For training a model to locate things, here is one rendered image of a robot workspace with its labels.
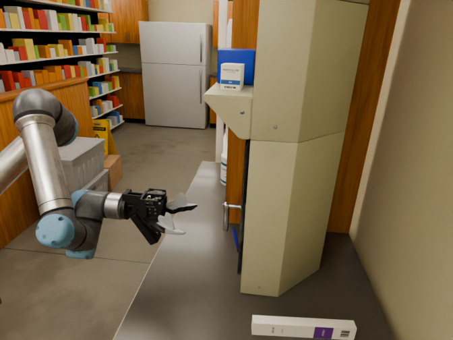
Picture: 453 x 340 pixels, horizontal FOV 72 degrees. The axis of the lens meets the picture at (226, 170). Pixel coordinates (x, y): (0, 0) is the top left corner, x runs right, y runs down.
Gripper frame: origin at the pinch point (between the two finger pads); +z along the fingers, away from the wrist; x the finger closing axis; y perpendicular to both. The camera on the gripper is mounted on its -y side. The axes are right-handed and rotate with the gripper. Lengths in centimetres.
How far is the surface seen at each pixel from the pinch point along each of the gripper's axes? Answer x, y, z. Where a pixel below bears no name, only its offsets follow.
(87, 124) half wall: 257, -51, -185
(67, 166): 147, -56, -140
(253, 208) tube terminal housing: -4.1, 8.2, 17.1
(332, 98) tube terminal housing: 4.0, 36.0, 33.6
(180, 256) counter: 9.0, -20.6, -6.3
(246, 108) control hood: -4.4, 33.8, 13.5
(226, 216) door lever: 0.2, 2.3, 9.6
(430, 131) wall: 4, 30, 58
